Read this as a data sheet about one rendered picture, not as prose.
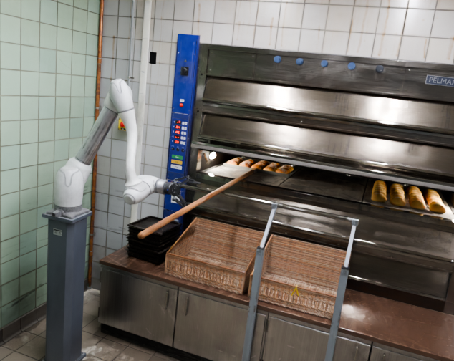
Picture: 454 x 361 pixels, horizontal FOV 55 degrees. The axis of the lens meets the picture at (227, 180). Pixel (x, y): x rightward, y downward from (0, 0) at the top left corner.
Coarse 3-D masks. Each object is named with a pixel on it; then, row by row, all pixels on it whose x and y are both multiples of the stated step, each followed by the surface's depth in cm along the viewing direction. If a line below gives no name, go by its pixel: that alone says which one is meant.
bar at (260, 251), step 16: (208, 192) 279; (224, 192) 276; (272, 208) 265; (288, 208) 262; (304, 208) 260; (352, 224) 250; (352, 240) 244; (256, 256) 250; (256, 272) 252; (256, 288) 254; (256, 304) 258; (336, 304) 239; (336, 320) 240; (336, 336) 242
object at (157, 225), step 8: (240, 176) 311; (232, 184) 291; (216, 192) 264; (200, 200) 241; (184, 208) 222; (192, 208) 230; (168, 216) 207; (176, 216) 212; (160, 224) 197; (144, 232) 184; (152, 232) 190
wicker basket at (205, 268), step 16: (192, 224) 315; (208, 224) 320; (224, 224) 316; (192, 240) 322; (208, 240) 319; (224, 240) 316; (240, 240) 312; (256, 240) 309; (176, 256) 281; (192, 256) 317; (208, 256) 318; (224, 256) 315; (240, 256) 311; (176, 272) 283; (192, 272) 292; (208, 272) 275; (224, 272) 272; (240, 272) 268; (224, 288) 274; (240, 288) 270
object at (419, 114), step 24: (216, 96) 304; (240, 96) 299; (264, 96) 294; (288, 96) 289; (312, 96) 284; (336, 96) 280; (360, 96) 275; (384, 96) 271; (360, 120) 271; (384, 120) 268; (408, 120) 264; (432, 120) 260
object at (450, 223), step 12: (216, 180) 317; (228, 180) 313; (276, 192) 302; (288, 192) 299; (300, 192) 297; (336, 204) 289; (348, 204) 287; (360, 204) 284; (372, 204) 286; (396, 216) 277; (408, 216) 275; (420, 216) 272; (432, 216) 272
